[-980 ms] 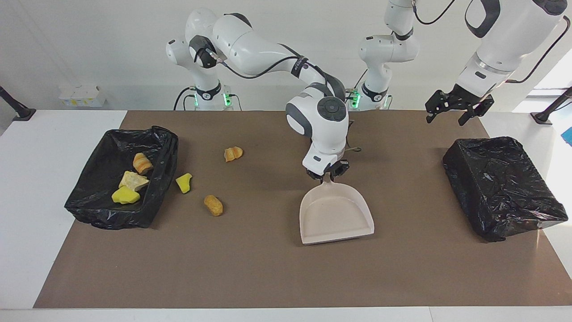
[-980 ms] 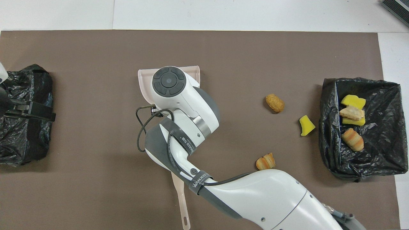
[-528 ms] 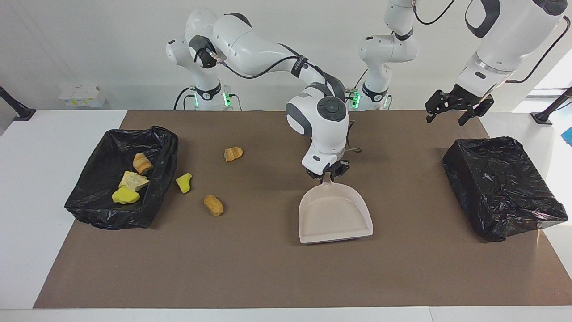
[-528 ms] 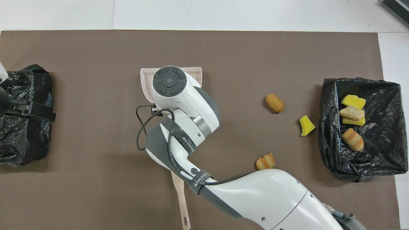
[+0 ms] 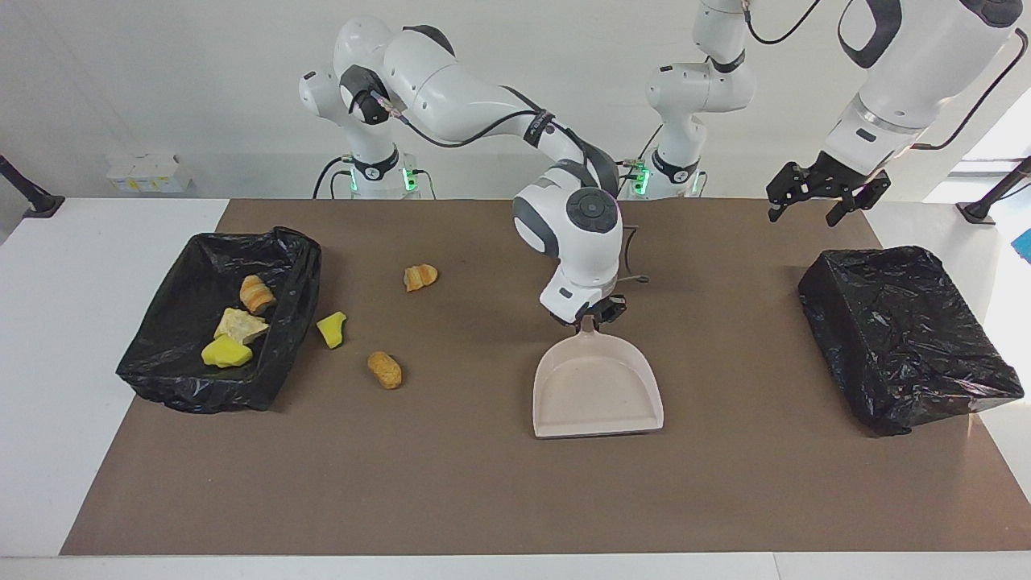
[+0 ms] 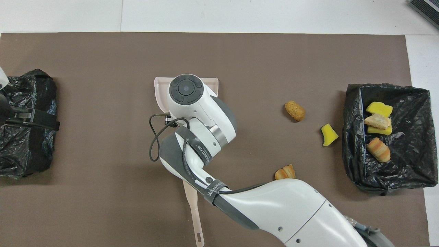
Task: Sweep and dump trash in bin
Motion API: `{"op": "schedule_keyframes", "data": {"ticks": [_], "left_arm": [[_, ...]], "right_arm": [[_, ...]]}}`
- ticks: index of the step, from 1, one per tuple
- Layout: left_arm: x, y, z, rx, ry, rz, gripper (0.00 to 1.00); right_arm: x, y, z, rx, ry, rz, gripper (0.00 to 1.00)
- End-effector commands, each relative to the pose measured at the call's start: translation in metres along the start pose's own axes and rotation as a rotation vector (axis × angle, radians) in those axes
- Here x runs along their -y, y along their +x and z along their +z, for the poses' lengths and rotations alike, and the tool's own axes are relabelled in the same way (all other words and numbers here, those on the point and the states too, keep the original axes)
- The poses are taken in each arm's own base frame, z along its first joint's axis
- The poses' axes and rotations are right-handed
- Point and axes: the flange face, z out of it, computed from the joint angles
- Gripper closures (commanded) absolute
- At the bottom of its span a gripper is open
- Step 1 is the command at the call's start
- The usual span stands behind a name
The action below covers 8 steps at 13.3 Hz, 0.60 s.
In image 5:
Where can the pale yellow crust piece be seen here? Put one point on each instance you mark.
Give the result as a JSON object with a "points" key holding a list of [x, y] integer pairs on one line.
{"points": [[238, 325]]}

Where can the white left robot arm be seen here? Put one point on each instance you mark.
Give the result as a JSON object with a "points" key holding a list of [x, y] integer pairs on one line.
{"points": [[918, 64]]}

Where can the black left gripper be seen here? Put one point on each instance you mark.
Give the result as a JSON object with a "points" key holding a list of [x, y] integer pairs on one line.
{"points": [[838, 179]]}

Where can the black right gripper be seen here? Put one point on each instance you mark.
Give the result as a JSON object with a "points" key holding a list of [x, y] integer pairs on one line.
{"points": [[604, 306]]}

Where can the beige plastic dustpan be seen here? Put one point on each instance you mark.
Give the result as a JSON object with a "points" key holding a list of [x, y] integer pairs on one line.
{"points": [[596, 387]]}

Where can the orange croissant bread piece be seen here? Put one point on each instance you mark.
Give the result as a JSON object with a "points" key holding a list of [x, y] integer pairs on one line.
{"points": [[420, 278]]}

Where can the striped bread roll piece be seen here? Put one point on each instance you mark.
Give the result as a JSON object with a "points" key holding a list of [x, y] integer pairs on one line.
{"points": [[258, 294]]}

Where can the brown breaded nugget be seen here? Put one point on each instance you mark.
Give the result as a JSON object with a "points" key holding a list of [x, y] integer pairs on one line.
{"points": [[385, 370]]}

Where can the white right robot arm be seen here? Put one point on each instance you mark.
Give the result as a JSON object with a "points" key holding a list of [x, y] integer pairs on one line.
{"points": [[451, 89]]}

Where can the blue object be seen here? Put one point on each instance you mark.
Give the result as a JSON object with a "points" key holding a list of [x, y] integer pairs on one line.
{"points": [[1025, 246]]}

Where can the yellow sponge piece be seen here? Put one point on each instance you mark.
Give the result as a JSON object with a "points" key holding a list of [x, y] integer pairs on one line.
{"points": [[331, 330], [225, 353]]}

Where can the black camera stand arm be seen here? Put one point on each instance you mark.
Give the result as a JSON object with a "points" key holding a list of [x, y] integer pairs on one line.
{"points": [[979, 213], [40, 205]]}

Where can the black bag-lined trash bin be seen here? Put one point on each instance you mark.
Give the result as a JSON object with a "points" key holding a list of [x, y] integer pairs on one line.
{"points": [[169, 370], [902, 338]]}

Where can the brown table mat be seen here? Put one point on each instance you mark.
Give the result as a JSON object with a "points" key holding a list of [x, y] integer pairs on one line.
{"points": [[515, 499]]}

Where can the white socket box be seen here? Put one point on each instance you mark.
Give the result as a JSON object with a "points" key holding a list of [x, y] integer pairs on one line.
{"points": [[149, 173]]}

